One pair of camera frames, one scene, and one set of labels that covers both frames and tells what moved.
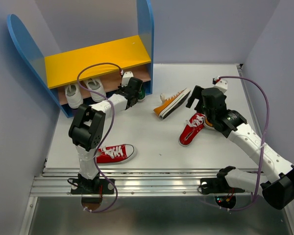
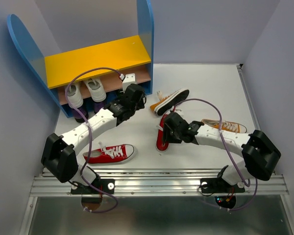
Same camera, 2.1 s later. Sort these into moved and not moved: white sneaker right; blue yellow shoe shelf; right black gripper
Moved: right black gripper
Not moved: white sneaker right; blue yellow shoe shelf
